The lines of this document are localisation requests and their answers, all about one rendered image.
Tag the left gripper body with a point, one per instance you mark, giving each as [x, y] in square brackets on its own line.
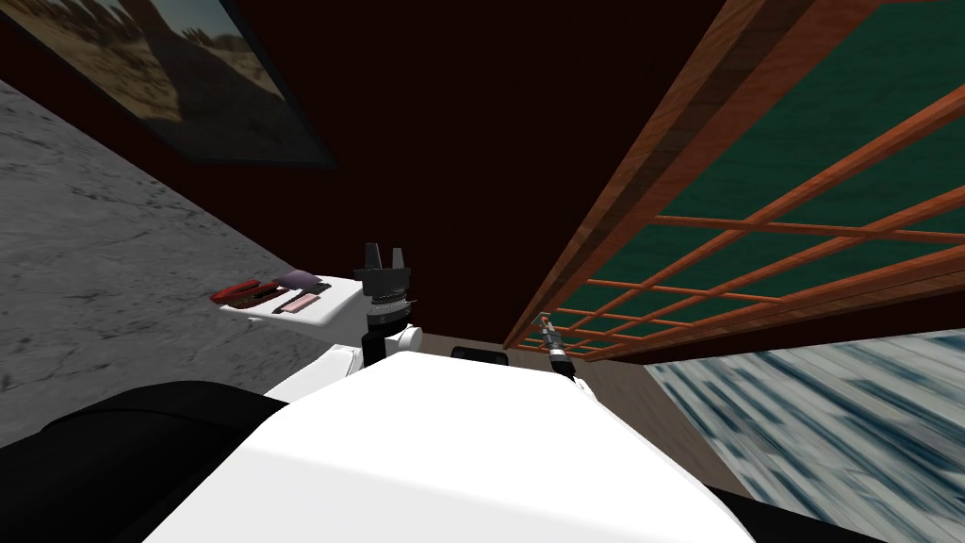
[384, 282]

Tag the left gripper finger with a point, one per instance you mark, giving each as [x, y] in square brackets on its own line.
[372, 256]
[397, 258]

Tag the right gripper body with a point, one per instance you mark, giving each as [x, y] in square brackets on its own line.
[545, 330]

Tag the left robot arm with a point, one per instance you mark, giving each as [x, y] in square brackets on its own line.
[113, 460]

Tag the white table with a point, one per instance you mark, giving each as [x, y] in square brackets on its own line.
[335, 305]

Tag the purple rounded object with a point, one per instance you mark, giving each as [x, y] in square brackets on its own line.
[298, 279]

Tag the pink flat bar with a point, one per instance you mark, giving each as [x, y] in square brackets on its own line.
[300, 303]

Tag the red stapler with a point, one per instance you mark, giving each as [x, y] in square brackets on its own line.
[243, 292]

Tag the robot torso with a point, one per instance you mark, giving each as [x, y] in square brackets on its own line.
[445, 452]

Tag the dark framed desert picture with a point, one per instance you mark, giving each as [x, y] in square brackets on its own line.
[151, 68]

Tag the wooden lattice window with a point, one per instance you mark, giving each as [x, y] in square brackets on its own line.
[791, 173]

